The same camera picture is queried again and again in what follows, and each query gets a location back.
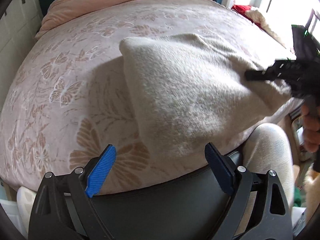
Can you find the person's leg in cream trousers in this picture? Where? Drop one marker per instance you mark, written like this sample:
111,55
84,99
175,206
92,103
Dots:
268,148

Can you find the pink floral bed blanket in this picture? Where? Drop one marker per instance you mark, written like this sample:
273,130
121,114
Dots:
69,98

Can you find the person's right hand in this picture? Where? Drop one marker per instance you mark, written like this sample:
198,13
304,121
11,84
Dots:
311,130

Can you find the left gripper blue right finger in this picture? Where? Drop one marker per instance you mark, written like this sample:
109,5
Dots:
222,168

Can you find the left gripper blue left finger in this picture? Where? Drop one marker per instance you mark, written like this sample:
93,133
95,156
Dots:
102,166

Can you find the cream knit sweater black hearts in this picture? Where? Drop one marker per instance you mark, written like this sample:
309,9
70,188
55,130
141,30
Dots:
187,90

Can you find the dark leather bed frame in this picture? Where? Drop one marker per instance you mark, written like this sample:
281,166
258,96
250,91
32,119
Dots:
187,207

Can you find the red and cream clothes pile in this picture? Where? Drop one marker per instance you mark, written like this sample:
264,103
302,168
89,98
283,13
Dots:
263,21

